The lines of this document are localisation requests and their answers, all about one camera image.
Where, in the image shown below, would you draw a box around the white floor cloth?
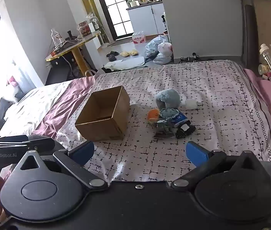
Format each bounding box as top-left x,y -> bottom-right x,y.
102,56 -> 146,72

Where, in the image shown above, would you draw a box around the white and red plastic bag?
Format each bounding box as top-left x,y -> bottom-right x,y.
157,42 -> 173,56

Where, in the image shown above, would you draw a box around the black low cabinet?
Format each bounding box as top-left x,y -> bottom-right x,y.
44,59 -> 75,86

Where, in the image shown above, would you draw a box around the red snack box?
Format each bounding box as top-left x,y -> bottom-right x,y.
77,21 -> 92,38

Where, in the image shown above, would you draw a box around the pair of yellow slippers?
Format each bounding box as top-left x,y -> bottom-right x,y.
119,49 -> 138,58

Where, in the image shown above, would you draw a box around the pink pillow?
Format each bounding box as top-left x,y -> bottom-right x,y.
243,68 -> 271,146

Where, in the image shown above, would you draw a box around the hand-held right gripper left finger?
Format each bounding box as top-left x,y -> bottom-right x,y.
11,141 -> 108,192

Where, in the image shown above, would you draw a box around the mauve bed sheet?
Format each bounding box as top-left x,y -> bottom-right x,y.
31,77 -> 97,139

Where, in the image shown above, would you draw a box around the grey-blue plastic bag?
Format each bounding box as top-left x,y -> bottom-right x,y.
145,35 -> 169,58

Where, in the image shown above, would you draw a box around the clear water bottle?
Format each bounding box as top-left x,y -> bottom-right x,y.
51,28 -> 63,46

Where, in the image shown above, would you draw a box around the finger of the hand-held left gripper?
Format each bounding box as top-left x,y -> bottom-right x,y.
27,135 -> 55,151

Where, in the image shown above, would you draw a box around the white desk fan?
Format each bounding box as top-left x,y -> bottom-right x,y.
87,14 -> 100,33

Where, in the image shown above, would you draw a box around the white fluffy pompom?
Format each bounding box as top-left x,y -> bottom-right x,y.
180,98 -> 198,110

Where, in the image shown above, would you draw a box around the pink and white plush toy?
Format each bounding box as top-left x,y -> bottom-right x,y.
2,75 -> 24,102

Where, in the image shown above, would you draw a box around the orange plush toy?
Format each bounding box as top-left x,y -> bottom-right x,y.
147,109 -> 160,124

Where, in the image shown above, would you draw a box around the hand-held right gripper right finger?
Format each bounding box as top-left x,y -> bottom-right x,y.
171,141 -> 270,191

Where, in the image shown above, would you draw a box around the black-framed glass door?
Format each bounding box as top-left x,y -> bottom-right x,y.
93,0 -> 136,41

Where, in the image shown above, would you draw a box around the pale translucent plastic bag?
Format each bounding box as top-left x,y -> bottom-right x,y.
153,52 -> 173,65

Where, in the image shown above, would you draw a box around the black soft toy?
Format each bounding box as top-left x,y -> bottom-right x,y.
175,124 -> 196,139

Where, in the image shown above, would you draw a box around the white kitchen cabinet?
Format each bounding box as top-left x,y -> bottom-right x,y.
126,2 -> 166,37

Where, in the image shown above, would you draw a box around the white floral duvet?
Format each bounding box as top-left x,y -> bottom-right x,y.
0,80 -> 72,137

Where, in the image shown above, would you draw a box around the clear bottle with white cap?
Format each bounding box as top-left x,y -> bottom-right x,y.
259,44 -> 271,82

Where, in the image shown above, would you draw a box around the pair of black slippers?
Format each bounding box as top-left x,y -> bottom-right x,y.
106,51 -> 119,62

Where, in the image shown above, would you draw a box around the blue frilly cloth toy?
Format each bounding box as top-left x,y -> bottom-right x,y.
159,108 -> 179,123

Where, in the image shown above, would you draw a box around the blue and white soft pouch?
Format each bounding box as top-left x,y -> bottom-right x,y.
173,114 -> 190,128

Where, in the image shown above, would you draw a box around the pack of water bottles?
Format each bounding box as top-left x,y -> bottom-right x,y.
132,31 -> 147,45

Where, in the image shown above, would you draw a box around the yellow-edged round table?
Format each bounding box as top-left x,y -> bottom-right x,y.
45,32 -> 102,77

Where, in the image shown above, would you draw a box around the grey fluffy plush toy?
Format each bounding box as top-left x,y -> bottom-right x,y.
155,89 -> 181,110

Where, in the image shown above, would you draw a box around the brown cardboard box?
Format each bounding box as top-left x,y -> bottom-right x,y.
75,85 -> 131,141

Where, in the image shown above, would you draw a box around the black dumbbells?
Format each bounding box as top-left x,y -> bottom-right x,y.
180,52 -> 201,64

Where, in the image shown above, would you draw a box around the black-patterned pink blanket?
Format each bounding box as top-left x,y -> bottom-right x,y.
61,60 -> 271,183

